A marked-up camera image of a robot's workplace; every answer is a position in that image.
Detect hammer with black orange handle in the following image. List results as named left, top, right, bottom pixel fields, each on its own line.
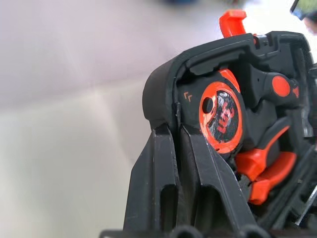
left=246, top=63, right=302, bottom=169

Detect black orange tape measure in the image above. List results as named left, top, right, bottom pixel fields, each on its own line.
left=177, top=68, right=247, bottom=159

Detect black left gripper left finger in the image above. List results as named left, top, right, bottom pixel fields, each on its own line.
left=125, top=122, right=185, bottom=234

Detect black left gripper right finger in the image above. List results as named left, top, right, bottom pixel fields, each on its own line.
left=179, top=124, right=260, bottom=233

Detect black plastic tool case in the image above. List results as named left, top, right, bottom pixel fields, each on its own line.
left=143, top=9, right=317, bottom=238

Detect orange handled combination pliers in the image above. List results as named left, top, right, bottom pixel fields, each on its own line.
left=234, top=147, right=298, bottom=205

